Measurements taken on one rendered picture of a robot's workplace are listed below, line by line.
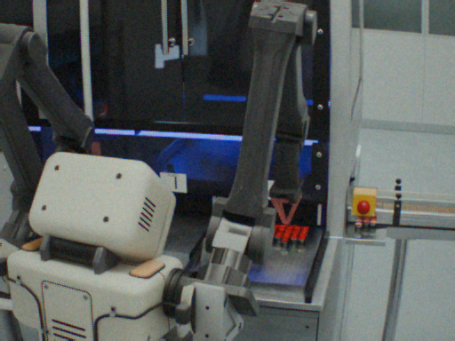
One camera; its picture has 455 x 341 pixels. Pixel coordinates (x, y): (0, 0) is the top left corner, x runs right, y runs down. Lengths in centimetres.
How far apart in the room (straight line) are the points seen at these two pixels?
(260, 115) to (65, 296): 43
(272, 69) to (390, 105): 552
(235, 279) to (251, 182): 16
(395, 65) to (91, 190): 557
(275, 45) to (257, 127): 13
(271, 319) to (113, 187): 121
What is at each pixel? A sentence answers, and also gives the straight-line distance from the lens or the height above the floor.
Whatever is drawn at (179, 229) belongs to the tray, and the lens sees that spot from 194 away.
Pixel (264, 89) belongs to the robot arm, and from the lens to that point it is 98.
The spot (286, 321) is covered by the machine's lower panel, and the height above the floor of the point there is 56.
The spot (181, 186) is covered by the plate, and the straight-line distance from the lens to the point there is 193.
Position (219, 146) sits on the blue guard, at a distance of 186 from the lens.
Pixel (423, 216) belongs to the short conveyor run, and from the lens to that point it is 198.
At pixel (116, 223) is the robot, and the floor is 132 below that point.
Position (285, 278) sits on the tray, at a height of 88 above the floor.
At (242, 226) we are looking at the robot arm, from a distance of 102.
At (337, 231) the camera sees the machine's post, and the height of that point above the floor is 90.
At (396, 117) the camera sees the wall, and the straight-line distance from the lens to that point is 650.
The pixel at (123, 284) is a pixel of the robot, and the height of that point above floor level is 124.
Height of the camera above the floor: 169
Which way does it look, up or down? 19 degrees down
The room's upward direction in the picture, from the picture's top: 1 degrees counter-clockwise
